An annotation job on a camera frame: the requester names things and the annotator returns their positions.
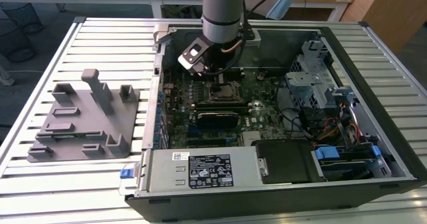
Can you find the CPU socket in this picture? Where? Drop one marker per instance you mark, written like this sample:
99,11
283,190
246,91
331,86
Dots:
224,101

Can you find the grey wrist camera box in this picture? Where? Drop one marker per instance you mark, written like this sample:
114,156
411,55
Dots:
254,40

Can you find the blue disk carrier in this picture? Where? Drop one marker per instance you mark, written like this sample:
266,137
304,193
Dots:
324,154

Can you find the black PC case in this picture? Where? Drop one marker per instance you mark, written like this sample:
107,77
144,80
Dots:
234,206

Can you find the blue power supply latch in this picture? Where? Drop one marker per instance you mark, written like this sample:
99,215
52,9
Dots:
126,173

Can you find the silver topped CPU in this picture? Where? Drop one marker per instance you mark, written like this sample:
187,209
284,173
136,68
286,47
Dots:
228,91

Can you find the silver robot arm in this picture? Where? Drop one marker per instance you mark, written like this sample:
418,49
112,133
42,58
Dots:
222,9

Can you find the black plastic shroud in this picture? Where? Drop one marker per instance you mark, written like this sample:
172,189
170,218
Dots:
287,161

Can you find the black graphics card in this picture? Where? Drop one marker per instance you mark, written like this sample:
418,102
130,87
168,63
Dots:
216,121

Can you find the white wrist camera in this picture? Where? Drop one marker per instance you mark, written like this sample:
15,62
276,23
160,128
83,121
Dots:
194,54

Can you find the silver drive cage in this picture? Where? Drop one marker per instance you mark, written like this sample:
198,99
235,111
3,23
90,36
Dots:
300,82

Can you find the silver finned heatsink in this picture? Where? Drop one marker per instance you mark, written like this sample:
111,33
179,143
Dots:
251,137

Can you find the black disk bay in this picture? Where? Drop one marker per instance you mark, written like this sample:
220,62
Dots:
347,171

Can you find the silver case latch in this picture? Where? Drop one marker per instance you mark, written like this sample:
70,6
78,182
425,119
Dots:
160,34

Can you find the silver power supply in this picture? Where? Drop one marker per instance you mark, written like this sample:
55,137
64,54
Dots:
160,171

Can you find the grey parts rack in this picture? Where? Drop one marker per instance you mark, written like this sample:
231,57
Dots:
90,124

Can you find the white furniture foot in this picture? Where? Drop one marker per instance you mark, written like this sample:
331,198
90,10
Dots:
7,79

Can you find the small blue bay clip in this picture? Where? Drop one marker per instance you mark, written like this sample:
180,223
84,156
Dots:
375,151

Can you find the green motherboard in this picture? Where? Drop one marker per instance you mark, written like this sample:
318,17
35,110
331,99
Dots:
267,114

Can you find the wooden cabinet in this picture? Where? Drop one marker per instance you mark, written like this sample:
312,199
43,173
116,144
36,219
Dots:
394,16

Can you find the black expansion slot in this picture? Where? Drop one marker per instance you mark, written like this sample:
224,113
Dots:
207,142

